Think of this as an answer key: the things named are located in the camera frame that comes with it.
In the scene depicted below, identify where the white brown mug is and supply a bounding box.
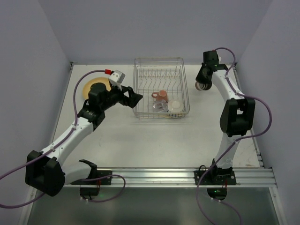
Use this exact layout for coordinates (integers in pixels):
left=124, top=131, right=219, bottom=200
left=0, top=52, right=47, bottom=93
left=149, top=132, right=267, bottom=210
left=195, top=82, right=212, bottom=91

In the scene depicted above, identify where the yellow plate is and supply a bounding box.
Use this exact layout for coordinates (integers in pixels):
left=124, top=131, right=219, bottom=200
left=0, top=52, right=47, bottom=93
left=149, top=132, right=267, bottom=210
left=82, top=76, right=113, bottom=100

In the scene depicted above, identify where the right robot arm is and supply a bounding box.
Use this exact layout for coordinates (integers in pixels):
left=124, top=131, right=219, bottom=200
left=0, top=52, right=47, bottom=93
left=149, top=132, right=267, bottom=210
left=195, top=50, right=255, bottom=170

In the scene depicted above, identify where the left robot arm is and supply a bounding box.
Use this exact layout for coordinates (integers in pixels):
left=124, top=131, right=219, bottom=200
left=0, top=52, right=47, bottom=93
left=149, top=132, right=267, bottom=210
left=25, top=83, right=143, bottom=196

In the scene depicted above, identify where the clear glass cup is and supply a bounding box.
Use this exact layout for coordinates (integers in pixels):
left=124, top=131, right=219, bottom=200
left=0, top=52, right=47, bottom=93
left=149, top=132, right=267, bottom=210
left=153, top=100, right=168, bottom=113

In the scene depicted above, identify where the pink dotted mug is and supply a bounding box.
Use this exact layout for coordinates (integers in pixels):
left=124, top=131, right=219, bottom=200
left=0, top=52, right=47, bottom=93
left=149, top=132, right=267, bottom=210
left=151, top=90, right=168, bottom=102

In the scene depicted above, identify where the white blue striped bowl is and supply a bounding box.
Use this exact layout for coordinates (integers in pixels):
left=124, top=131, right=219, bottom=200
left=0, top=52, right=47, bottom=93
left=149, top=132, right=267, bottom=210
left=168, top=99, right=184, bottom=113

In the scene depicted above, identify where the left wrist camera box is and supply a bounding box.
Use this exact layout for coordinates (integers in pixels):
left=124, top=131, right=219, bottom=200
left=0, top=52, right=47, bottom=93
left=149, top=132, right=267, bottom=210
left=108, top=70, right=126, bottom=90

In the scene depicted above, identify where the wire dish rack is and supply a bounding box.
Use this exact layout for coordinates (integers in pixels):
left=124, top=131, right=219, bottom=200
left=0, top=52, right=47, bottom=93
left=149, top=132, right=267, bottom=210
left=133, top=57, right=190, bottom=119

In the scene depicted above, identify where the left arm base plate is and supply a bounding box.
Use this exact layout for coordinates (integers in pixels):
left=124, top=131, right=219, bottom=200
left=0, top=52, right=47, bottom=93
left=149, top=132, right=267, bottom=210
left=71, top=170, right=112, bottom=199

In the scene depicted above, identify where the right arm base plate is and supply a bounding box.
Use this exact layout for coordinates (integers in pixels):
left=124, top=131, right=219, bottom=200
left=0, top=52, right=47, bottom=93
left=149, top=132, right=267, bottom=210
left=200, top=166, right=237, bottom=201

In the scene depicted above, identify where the aluminium mounting rail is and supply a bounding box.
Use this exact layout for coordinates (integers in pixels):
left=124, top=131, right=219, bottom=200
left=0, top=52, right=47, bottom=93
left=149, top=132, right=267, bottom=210
left=66, top=165, right=277, bottom=188

